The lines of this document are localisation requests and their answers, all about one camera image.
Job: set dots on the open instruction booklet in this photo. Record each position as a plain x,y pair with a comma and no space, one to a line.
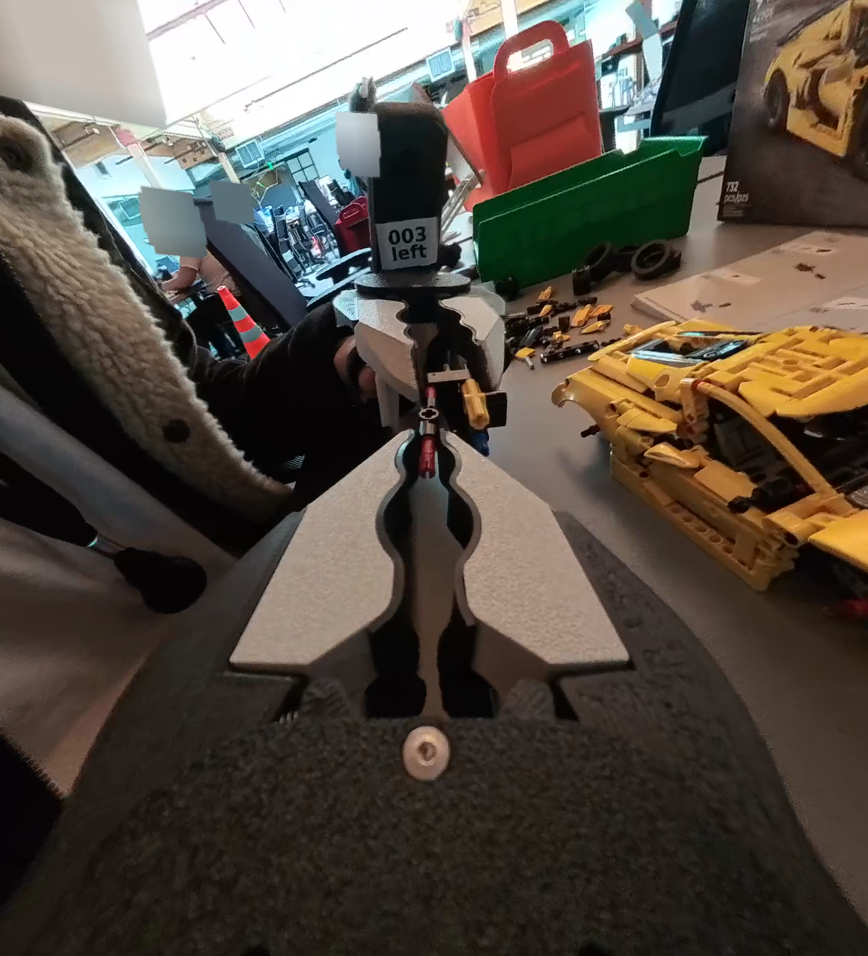
792,284

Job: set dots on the green low storage bin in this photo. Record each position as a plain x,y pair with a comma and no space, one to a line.
590,216

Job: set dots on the black toy tire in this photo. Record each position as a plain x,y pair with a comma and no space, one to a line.
599,261
507,287
656,260
582,281

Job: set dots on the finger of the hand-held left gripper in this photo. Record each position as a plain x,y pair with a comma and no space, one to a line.
486,336
385,343

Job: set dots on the toy car box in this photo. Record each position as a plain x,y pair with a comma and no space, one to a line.
815,112

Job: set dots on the grey desk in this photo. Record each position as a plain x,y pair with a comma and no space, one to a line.
628,523

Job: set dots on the yellow brick toy car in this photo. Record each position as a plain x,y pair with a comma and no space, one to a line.
740,418

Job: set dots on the small yellow black brick assembly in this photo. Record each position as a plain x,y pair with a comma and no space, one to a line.
475,399

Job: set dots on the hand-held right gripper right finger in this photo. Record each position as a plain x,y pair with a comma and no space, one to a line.
546,590

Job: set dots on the person's left hand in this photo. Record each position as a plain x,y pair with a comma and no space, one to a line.
351,366

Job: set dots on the red tote bag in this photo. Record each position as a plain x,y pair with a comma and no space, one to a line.
538,119

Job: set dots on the black flat panel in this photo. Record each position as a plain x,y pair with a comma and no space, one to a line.
254,269

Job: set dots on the pile of loose brick pieces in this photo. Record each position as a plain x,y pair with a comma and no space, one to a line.
561,328

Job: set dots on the person's torso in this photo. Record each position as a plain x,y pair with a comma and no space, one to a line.
53,299

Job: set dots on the orange traffic cone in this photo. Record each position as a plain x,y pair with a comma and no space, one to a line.
243,325

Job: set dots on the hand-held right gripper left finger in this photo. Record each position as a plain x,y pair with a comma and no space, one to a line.
322,590

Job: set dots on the person's left forearm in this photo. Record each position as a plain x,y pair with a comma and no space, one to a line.
292,396

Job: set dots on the red brick pin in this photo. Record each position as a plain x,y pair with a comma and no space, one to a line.
426,455

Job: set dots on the wooden board document stand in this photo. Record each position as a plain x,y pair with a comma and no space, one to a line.
463,187

